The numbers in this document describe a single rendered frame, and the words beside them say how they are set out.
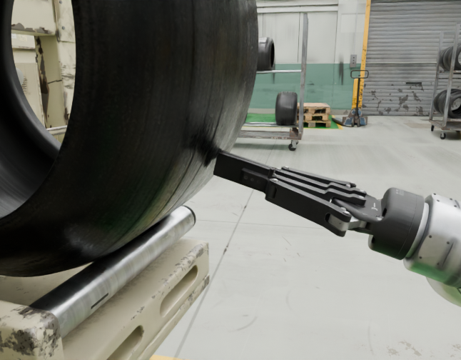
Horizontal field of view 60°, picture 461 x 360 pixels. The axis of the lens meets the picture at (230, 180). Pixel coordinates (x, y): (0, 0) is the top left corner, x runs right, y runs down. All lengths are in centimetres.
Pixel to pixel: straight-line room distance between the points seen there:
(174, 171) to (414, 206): 25
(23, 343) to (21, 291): 36
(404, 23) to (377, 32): 70
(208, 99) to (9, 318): 24
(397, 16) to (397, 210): 1157
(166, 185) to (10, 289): 40
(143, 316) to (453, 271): 34
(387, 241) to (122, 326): 30
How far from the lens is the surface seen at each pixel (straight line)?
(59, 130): 110
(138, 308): 50
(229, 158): 48
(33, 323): 35
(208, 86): 37
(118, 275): 48
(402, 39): 1195
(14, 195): 74
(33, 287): 72
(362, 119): 922
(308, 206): 43
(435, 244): 45
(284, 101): 595
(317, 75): 1162
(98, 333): 47
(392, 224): 44
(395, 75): 1190
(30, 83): 515
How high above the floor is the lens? 113
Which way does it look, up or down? 15 degrees down
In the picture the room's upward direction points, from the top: straight up
